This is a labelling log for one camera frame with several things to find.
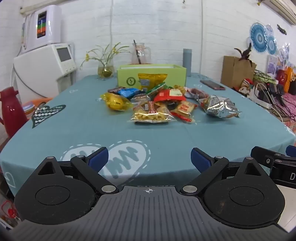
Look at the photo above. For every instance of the orange biscuit packet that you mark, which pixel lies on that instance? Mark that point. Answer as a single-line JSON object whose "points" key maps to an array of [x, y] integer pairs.
{"points": [[183, 109]]}

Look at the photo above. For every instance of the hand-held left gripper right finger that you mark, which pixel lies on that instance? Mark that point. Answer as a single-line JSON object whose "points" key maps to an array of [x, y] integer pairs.
{"points": [[200, 160]]}

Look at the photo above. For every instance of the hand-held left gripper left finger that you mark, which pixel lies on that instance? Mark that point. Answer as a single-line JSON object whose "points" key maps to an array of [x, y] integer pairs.
{"points": [[99, 158]]}

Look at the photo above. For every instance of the orange bag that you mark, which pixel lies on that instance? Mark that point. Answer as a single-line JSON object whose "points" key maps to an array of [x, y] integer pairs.
{"points": [[290, 78]]}

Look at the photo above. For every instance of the pink white snack packet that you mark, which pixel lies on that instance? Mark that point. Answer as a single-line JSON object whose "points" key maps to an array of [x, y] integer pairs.
{"points": [[196, 92]]}

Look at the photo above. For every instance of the white water dispenser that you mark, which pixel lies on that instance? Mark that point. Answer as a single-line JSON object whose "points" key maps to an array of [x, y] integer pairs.
{"points": [[39, 69]]}

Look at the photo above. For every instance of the black stick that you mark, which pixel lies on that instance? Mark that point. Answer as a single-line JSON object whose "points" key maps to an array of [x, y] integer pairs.
{"points": [[136, 52]]}

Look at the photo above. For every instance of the red snack packet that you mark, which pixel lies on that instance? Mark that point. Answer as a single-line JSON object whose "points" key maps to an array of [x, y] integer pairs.
{"points": [[164, 96]]}

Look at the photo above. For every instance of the glass pitcher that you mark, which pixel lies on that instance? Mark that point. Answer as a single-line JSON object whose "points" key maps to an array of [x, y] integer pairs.
{"points": [[145, 54]]}

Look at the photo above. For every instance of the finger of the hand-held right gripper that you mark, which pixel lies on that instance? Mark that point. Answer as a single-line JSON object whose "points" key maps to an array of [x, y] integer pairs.
{"points": [[291, 150], [261, 154]]}

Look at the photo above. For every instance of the red white plush toy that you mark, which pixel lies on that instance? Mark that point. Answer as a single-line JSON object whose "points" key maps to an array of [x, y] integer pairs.
{"points": [[246, 85]]}

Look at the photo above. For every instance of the red bag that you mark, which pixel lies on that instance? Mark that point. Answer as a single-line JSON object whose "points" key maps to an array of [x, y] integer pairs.
{"points": [[281, 77]]}

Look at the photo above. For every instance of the light green cardboard box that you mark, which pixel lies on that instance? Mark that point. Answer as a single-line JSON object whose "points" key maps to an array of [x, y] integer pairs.
{"points": [[178, 76]]}

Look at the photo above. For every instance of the blue round wall decoration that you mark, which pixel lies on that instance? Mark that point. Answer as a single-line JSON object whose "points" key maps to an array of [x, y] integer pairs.
{"points": [[257, 37]]}

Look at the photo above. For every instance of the glass vase with plant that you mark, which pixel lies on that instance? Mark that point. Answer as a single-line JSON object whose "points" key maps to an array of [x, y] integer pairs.
{"points": [[106, 71]]}

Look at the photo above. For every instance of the orange plastic basin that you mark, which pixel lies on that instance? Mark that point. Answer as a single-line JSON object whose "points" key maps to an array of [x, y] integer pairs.
{"points": [[40, 101]]}

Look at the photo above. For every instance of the silver snack packet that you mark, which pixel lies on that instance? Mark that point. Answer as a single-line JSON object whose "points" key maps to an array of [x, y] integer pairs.
{"points": [[219, 106]]}

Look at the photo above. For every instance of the yellow round snack packet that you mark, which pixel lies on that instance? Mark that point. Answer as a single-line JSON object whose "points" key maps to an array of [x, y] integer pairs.
{"points": [[115, 103]]}

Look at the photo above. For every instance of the blue cookie packet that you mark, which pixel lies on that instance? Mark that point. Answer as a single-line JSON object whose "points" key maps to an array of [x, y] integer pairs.
{"points": [[128, 92]]}

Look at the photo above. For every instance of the dark smartphone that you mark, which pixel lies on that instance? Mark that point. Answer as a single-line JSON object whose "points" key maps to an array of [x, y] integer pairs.
{"points": [[212, 84]]}

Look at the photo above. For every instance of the clear cracker packet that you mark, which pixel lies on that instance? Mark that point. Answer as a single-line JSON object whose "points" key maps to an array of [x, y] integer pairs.
{"points": [[148, 114]]}

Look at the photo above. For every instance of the dark brown snack packet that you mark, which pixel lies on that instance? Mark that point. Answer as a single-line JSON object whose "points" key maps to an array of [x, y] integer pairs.
{"points": [[115, 90]]}

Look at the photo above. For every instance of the pink fluffy cloth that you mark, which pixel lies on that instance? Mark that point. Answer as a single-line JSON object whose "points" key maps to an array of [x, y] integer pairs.
{"points": [[290, 99]]}

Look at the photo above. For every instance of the white air conditioner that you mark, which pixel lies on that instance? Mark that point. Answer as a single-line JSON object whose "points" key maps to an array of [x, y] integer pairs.
{"points": [[284, 9]]}

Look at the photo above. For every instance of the white water purifier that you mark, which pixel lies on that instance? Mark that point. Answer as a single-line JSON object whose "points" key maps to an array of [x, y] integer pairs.
{"points": [[52, 25]]}

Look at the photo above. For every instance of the blue-grey bottle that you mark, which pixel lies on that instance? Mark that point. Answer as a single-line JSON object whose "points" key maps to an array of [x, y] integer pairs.
{"points": [[187, 62]]}

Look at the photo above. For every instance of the red thermos jug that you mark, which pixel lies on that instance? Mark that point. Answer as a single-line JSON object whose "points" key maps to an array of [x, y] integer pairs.
{"points": [[12, 111]]}

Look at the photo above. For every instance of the dark dried plant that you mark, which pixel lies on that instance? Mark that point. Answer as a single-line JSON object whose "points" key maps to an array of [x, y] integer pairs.
{"points": [[246, 54]]}

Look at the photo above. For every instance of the brown cardboard box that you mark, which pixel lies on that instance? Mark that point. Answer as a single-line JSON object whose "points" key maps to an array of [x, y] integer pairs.
{"points": [[233, 71]]}

